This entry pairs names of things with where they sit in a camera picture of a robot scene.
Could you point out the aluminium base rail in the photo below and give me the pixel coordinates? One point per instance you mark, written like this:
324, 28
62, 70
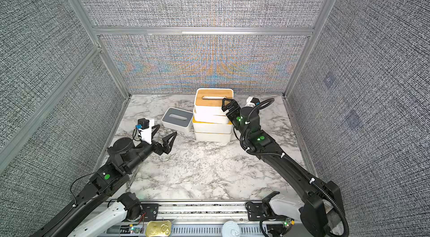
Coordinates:
188, 217

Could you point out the yellow lid tissue box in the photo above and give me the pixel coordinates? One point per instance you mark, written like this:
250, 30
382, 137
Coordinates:
212, 128

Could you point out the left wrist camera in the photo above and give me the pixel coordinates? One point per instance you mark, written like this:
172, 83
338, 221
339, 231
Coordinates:
144, 130

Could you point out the white round lid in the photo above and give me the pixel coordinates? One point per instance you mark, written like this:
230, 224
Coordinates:
231, 229

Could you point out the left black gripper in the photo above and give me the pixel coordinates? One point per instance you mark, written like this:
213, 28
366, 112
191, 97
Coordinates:
166, 147

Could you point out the grey lid tissue box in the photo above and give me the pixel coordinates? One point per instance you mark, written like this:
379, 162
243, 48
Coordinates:
178, 120

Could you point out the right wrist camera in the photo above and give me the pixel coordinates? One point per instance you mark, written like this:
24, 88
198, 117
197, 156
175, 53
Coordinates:
252, 102

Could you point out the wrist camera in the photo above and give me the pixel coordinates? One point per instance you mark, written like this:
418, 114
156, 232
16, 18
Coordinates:
252, 102
144, 130

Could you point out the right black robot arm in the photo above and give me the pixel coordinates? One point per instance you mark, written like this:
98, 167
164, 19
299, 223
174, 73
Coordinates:
313, 192

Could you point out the gold sardine tin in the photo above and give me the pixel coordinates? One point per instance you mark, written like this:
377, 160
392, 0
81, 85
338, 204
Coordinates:
158, 229

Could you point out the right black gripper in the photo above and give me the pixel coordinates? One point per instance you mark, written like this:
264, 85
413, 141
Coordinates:
233, 108

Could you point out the large bamboo lid tissue box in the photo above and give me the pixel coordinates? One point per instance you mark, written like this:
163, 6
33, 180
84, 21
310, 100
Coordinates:
210, 137

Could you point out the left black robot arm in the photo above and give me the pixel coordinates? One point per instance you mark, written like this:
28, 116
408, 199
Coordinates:
124, 158

